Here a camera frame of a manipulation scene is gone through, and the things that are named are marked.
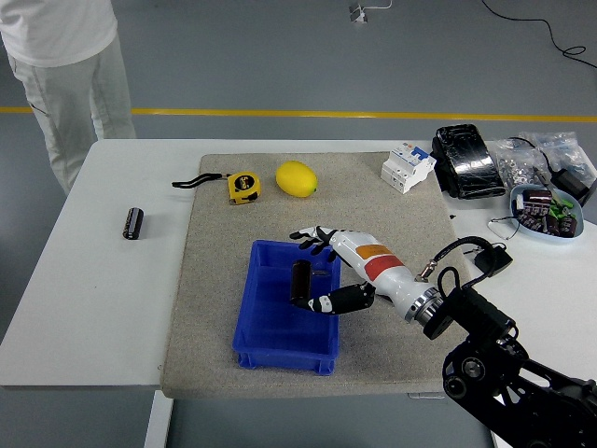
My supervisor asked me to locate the black power adapter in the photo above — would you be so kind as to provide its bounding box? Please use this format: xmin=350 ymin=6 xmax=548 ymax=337
xmin=549 ymin=167 xmax=591 ymax=206

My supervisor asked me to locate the grey-brown mat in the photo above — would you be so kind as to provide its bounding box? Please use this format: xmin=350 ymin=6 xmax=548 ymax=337
xmin=158 ymin=151 xmax=503 ymax=400

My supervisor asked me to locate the clear bag of metal nuts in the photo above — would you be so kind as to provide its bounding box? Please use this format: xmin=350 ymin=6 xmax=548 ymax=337
xmin=493 ymin=138 xmax=551 ymax=188

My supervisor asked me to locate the black floor cable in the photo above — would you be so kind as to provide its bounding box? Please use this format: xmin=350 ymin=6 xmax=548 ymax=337
xmin=479 ymin=0 xmax=597 ymax=71

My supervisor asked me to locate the thin black wire loop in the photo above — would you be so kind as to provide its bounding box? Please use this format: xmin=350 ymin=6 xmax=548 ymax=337
xmin=487 ymin=216 xmax=521 ymax=242

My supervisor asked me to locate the black wrapped pack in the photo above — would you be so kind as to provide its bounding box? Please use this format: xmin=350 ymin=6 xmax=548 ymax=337
xmin=429 ymin=123 xmax=507 ymax=201

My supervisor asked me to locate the light blue bowl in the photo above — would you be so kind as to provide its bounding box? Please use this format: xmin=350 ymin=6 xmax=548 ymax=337
xmin=507 ymin=184 xmax=585 ymax=245

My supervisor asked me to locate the person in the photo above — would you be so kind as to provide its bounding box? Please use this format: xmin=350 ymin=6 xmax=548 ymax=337
xmin=0 ymin=0 xmax=137 ymax=197

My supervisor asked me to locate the floor socket with white cable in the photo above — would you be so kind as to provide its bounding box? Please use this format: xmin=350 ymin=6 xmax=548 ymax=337
xmin=348 ymin=0 xmax=393 ymax=23

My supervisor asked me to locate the yellow tape measure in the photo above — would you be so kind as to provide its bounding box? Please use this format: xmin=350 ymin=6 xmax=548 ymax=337
xmin=171 ymin=171 xmax=262 ymax=206

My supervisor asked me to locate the yellow lemon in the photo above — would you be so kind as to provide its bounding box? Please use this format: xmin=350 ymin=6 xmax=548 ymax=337
xmin=274 ymin=160 xmax=319 ymax=199

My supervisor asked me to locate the clear plastic bag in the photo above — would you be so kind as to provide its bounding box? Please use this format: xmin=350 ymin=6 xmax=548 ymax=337
xmin=520 ymin=131 xmax=587 ymax=176

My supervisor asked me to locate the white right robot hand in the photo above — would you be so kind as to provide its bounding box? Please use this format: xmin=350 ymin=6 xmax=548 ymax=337
xmin=288 ymin=225 xmax=428 ymax=316

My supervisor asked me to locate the blue plastic box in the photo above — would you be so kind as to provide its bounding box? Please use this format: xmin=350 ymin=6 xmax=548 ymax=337
xmin=231 ymin=239 xmax=342 ymax=376

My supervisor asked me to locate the large dark brown battery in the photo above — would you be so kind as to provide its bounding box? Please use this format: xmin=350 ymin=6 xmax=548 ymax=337
xmin=521 ymin=188 xmax=554 ymax=210

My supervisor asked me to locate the small black plug adapter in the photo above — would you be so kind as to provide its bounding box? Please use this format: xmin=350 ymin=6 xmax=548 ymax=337
xmin=474 ymin=246 xmax=513 ymax=276

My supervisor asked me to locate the white circuit breaker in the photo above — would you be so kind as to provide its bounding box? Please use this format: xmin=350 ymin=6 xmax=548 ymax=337
xmin=380 ymin=144 xmax=437 ymax=195

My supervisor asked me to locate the white table leg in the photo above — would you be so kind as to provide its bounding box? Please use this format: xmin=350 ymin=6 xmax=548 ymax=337
xmin=143 ymin=389 xmax=174 ymax=448

